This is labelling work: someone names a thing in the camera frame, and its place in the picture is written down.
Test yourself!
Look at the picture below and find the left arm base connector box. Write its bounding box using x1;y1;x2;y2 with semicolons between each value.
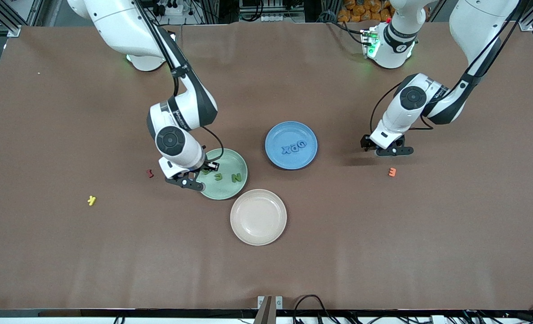
360;27;380;58

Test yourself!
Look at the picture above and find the green plate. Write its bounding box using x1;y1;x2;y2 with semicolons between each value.
200;148;248;200

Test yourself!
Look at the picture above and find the beige plate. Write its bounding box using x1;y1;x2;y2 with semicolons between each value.
230;189;287;246

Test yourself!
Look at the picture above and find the blue plate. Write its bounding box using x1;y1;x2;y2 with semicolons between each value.
264;121;318;171

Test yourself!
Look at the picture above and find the brown table cover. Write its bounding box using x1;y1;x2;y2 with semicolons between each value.
0;20;533;311

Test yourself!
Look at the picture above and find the orange packets pile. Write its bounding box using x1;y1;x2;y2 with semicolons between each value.
337;0;395;23

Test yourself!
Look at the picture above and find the white power strip with plugs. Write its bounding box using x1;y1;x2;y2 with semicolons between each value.
157;0;184;17

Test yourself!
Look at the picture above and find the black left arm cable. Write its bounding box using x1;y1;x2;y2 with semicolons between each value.
370;0;529;135

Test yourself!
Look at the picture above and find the grey metal table bracket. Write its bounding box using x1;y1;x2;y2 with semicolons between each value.
257;296;283;324

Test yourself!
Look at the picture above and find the looped black cable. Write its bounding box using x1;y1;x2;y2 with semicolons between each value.
293;294;336;324

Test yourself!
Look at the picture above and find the black cable bundle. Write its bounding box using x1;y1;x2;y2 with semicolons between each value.
442;302;533;324

